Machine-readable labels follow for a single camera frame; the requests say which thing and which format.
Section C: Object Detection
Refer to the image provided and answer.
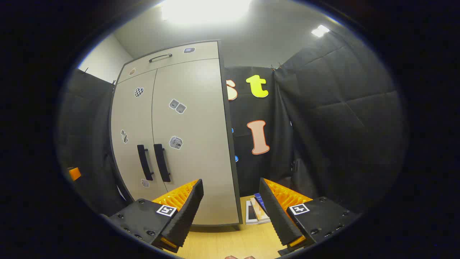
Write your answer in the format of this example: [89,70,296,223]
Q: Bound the black backdrop cloth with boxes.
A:
[57,68,130,216]
[225,31,408,213]

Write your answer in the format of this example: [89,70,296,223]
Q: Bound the grey double-door shoe cabinet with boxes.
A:
[109,40,243,226]

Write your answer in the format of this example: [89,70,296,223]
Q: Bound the tan book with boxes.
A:
[250,197,271,222]

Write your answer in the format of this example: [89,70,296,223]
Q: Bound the small ceiling light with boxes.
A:
[311,24,330,37]

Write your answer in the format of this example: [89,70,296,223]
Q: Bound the white book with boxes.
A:
[246,200,259,224]

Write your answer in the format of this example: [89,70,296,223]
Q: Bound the grey cabinet door dice stickers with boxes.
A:
[152,58,239,225]

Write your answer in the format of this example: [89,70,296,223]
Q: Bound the large ceiling light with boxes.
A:
[161,0,253,24]

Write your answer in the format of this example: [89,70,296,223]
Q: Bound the black cabinet door handle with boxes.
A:
[137,145,154,181]
[153,144,171,183]

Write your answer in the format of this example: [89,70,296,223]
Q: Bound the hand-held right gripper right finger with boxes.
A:
[259,177,362,256]

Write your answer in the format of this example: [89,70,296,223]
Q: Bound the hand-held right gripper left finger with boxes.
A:
[108,179,204,253]

